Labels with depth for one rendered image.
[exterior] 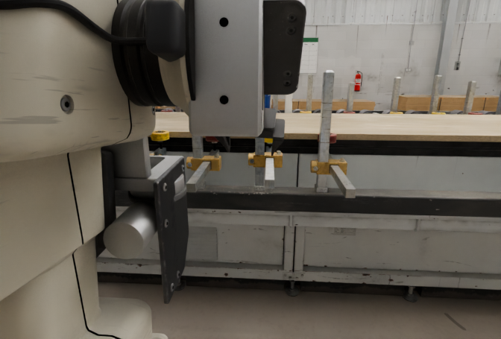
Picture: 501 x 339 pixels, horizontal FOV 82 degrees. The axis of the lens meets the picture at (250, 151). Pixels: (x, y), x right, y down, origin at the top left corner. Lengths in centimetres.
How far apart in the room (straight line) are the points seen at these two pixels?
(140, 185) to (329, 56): 815
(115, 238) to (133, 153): 9
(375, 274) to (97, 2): 167
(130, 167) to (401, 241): 152
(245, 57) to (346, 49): 833
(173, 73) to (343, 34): 835
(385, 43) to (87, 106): 869
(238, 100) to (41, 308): 24
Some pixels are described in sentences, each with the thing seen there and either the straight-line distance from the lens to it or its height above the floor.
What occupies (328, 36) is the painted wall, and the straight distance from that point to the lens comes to 845.
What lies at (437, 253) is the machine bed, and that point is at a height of 28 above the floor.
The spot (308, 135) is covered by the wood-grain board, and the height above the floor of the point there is 89.
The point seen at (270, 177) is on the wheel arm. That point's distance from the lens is 92.
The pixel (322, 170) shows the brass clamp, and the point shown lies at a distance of 117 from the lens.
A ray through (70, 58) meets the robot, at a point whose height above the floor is 117.
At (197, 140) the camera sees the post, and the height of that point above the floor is 91.
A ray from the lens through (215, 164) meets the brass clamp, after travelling 116.
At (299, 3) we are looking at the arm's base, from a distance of 23.
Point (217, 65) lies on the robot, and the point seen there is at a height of 116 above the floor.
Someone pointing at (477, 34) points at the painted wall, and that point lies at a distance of 984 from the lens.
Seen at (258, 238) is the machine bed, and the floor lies 33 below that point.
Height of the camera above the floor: 116
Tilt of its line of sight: 15 degrees down
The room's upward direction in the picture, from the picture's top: straight up
